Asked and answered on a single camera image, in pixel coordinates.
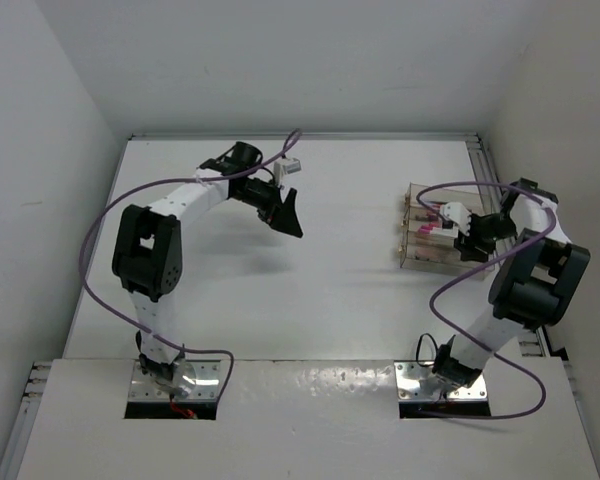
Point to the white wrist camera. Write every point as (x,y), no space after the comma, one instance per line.
(455,216)
(286,166)

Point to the metal base plate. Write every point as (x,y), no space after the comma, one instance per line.
(193,382)
(416,384)

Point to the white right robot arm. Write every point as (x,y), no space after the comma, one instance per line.
(533,287)

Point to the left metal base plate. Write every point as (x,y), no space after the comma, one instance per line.
(193,382)

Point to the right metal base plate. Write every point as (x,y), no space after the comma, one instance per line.
(416,384)

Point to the magenta capped white marker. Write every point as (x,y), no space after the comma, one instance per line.
(428,230)

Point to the clear acrylic tiered organizer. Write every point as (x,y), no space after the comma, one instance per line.
(435,253)

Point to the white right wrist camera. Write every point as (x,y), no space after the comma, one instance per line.
(455,216)

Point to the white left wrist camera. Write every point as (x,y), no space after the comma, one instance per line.
(286,166)

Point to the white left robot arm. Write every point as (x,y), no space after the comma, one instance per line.
(148,254)

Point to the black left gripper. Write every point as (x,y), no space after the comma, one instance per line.
(278,214)

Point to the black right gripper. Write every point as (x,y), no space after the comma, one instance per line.
(469,247)

